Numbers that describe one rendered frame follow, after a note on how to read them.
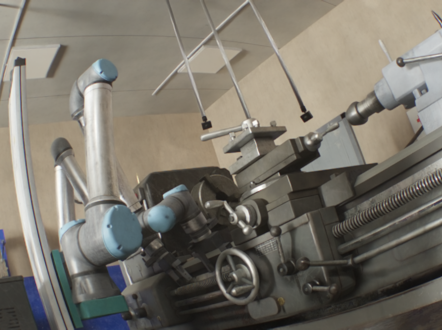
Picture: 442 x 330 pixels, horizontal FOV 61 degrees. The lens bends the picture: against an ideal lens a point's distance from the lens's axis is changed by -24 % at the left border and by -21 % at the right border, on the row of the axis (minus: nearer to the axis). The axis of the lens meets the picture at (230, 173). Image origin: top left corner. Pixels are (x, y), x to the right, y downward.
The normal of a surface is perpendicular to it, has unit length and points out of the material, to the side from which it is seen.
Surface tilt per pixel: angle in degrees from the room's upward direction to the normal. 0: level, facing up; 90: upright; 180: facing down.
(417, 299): 90
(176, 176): 90
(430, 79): 67
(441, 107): 90
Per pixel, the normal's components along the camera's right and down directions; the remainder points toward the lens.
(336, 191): -0.76, 0.08
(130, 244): 0.80, -0.31
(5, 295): 0.50, -0.37
